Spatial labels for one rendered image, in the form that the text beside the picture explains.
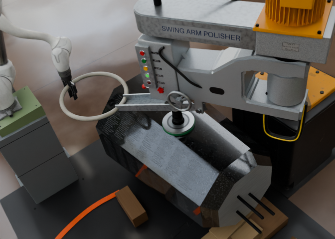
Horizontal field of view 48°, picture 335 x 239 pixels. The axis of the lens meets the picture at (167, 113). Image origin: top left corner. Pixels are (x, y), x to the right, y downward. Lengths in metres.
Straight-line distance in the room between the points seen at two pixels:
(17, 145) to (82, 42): 2.46
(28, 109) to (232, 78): 1.58
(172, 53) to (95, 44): 3.13
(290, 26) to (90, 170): 2.33
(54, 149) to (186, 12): 1.72
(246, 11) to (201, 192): 1.08
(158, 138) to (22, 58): 3.09
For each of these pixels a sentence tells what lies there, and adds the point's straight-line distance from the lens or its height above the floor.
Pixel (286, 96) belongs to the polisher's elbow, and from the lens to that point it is 1.93.
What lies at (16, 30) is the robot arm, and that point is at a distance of 2.64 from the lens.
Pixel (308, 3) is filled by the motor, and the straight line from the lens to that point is 1.54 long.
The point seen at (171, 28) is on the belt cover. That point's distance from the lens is 1.87.
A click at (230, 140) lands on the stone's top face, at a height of 0.83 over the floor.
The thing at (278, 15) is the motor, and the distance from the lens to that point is 1.68.
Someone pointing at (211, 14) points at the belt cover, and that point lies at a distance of 1.83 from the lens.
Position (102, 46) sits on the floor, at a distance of 4.96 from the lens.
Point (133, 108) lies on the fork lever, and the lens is 2.50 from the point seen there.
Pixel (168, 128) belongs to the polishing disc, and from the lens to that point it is 2.45.
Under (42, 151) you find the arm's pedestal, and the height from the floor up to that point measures 0.51.
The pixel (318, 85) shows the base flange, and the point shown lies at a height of 0.78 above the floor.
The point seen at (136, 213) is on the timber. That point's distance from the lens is 2.97.
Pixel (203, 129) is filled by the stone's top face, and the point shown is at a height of 0.83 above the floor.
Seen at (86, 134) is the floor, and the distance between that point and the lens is 3.81.
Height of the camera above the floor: 2.62
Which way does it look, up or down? 44 degrees down
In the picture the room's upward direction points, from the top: 11 degrees counter-clockwise
